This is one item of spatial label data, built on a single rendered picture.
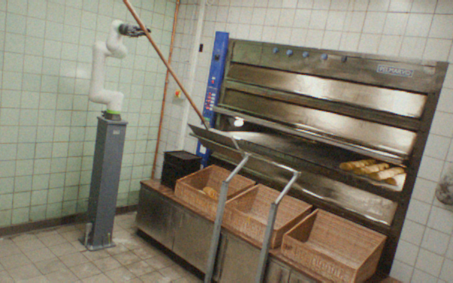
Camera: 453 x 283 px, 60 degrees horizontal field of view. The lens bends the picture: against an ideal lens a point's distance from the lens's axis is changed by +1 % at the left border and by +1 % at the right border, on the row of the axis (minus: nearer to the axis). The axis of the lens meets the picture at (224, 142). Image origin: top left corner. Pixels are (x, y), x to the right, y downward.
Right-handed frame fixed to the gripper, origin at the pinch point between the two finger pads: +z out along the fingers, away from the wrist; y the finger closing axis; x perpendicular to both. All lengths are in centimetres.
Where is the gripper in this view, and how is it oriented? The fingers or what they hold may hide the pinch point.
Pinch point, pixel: (145, 31)
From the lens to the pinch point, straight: 281.8
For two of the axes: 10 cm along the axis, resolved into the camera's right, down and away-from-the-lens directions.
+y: -5.8, 7.4, -3.4
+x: -3.9, -6.2, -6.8
